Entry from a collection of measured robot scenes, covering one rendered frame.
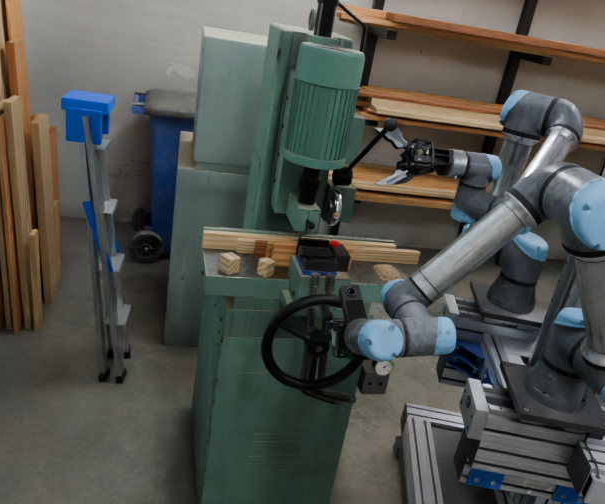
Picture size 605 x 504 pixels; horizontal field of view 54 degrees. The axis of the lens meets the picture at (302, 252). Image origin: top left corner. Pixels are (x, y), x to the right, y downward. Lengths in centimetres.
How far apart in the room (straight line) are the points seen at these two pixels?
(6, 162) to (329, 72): 158
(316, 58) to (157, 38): 242
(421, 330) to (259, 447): 94
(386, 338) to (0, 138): 193
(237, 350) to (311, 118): 68
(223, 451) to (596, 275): 122
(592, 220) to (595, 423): 61
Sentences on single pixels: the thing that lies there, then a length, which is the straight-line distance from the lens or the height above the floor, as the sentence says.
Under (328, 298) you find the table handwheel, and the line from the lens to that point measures 148.
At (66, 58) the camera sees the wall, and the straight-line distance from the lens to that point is 400.
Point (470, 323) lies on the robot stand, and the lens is 201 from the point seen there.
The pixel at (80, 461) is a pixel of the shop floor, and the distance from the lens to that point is 237.
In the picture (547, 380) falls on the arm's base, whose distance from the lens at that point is 159.
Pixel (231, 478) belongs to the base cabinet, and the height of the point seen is 18.
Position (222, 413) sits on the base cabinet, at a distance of 188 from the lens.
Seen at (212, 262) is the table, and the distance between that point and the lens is 169.
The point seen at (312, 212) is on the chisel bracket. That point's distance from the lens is 170.
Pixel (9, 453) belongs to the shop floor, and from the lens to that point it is 243.
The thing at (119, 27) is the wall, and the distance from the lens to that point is 393.
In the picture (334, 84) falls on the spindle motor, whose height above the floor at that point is 142.
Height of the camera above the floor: 163
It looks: 23 degrees down
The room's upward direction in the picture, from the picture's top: 10 degrees clockwise
